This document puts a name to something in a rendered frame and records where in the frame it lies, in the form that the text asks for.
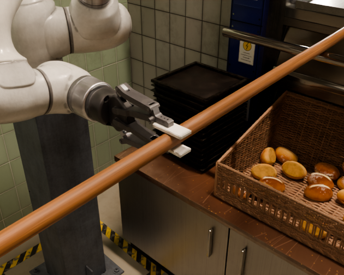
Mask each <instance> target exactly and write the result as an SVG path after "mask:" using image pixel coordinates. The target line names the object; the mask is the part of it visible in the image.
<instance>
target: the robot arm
mask: <svg viewBox="0 0 344 275"><path fill-rule="evenodd" d="M131 32H132V20H131V16H130V14H129V12H128V10H127V8H126V7H125V6H123V5H122V4H121V3H119V2H118V0H71V2H70V5H69V7H58V6H55V2H54V1H53V0H0V124H8V123H15V122H21V121H26V120H29V119H32V118H35V117H37V116H41V115H48V114H55V113H62V114H70V113H75V114H76V115H78V116H81V117H83V118H85V119H87V120H88V121H91V122H99V123H101V124H103V125H108V126H112V127H114V128H115V129H116V130H117V131H119V132H120V134H121V139H119V142H120V143H121V144H128V145H131V146H133V147H135V148H138V149H139V148H141V147H143V146H145V145H146V144H148V143H149V142H151V141H153V140H154V139H156V138H158V137H159V136H158V135H157V134H155V133H154V132H152V131H151V130H149V129H148V128H146V127H145V126H143V125H142V124H140V121H139V120H138V119H142V120H144V121H148V122H149V124H151V123H153V122H155V123H153V124H152V126H153V127H154V128H156V129H158V130H160V131H162V132H165V133H167V134H169V135H171V136H173V137H175V138H177V139H179V140H181V139H183V138H185V137H187V136H188V135H190V134H191V130H189V129H187V128H185V127H182V126H180V125H178V124H176V123H174V120H173V119H171V118H169V117H167V116H164V115H162V113H161V112H160V111H159V108H160V104H159V103H158V102H156V101H154V100H152V99H151V98H149V97H147V96H145V95H143V94H141V93H139V92H138V91H136V90H134V89H132V88H131V86H130V85H129V84H128V83H126V82H125V83H123V84H121V85H118V86H116V87H115V90H114V89H113V88H112V87H111V86H110V85H109V84H108V83H106V82H104V81H101V80H99V79H97V78H96V77H93V76H91V75H90V74H89V73H88V72H87V71H85V70H83V69H82V68H79V67H77V66H75V65H73V64H70V63H67V62H64V61H63V58H62V57H64V56H66V55H69V54H72V53H89V52H97V51H104V50H109V49H113V48H115V47H117V46H119V45H121V44H123V43H124V42H125V41H127V39H128V38H129V37H130V35H131ZM136 118H138V119H136ZM129 132H130V133H129ZM190 151H191V148H189V147H187V146H185V145H183V144H181V143H180V144H178V145H177V146H175V147H173V148H172V149H170V150H169V151H167V152H166V153H172V154H174V155H176V156H178V157H179V158H181V157H183V156H184V155H186V154H187V153H189V152H190Z"/></svg>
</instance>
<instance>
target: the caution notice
mask: <svg viewBox="0 0 344 275"><path fill-rule="evenodd" d="M254 50H255V44H251V43H247V42H244V41H240V47H239V59H238V61H239V62H242V63H246V64H249V65H253V60H254Z"/></svg>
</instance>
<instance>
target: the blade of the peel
mask: <svg viewBox="0 0 344 275"><path fill-rule="evenodd" d="M295 8H298V9H304V10H310V11H316V12H319V13H325V14H331V15H337V16H343V17H344V0H296V4H295Z"/></svg>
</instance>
